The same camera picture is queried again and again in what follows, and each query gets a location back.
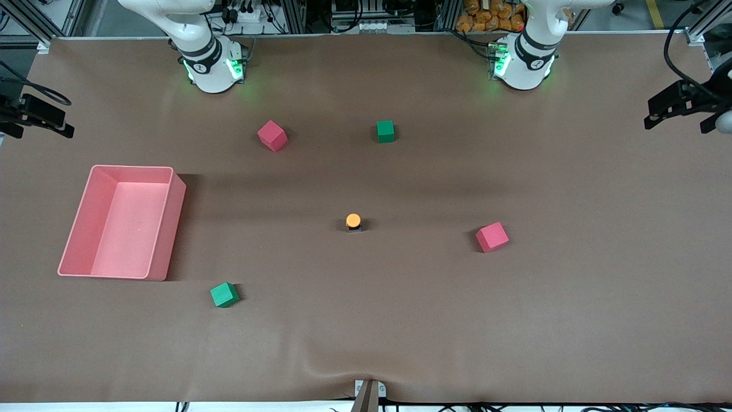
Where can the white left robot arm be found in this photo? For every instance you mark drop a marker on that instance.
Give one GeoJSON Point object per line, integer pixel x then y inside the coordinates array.
{"type": "Point", "coordinates": [523, 71]}

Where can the brown table mat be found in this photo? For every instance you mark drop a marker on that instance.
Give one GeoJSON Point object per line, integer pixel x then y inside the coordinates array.
{"type": "Point", "coordinates": [366, 320]}

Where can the aluminium frame posts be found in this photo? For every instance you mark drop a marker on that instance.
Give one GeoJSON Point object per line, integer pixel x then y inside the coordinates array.
{"type": "Point", "coordinates": [294, 17]}

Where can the orange packaged goods pile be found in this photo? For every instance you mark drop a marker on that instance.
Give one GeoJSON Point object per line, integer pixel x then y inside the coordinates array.
{"type": "Point", "coordinates": [486, 20]}

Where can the pink foam cube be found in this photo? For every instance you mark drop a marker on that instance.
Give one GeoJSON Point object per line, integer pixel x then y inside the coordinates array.
{"type": "Point", "coordinates": [492, 237]}
{"type": "Point", "coordinates": [272, 136]}

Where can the white table corner bracket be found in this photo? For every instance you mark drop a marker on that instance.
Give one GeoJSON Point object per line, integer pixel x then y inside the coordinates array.
{"type": "Point", "coordinates": [696, 39]}
{"type": "Point", "coordinates": [43, 47]}

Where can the aluminium frame strut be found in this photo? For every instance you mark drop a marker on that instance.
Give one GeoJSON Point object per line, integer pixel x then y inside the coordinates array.
{"type": "Point", "coordinates": [31, 23]}
{"type": "Point", "coordinates": [715, 17]}

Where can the orange-capped black push button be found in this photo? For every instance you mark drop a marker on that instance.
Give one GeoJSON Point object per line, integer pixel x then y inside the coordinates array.
{"type": "Point", "coordinates": [353, 220]}

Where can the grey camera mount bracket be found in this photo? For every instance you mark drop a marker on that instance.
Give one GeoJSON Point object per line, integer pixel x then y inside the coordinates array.
{"type": "Point", "coordinates": [369, 397]}

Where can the green foam cube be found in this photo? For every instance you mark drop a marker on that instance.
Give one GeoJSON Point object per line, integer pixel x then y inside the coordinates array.
{"type": "Point", "coordinates": [385, 131]}
{"type": "Point", "coordinates": [223, 295]}

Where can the white power strip with plugs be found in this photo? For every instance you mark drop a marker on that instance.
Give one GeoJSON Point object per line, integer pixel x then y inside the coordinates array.
{"type": "Point", "coordinates": [249, 16]}

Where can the pink plastic bin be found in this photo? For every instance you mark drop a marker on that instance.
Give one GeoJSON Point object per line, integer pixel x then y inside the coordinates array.
{"type": "Point", "coordinates": [123, 240]}

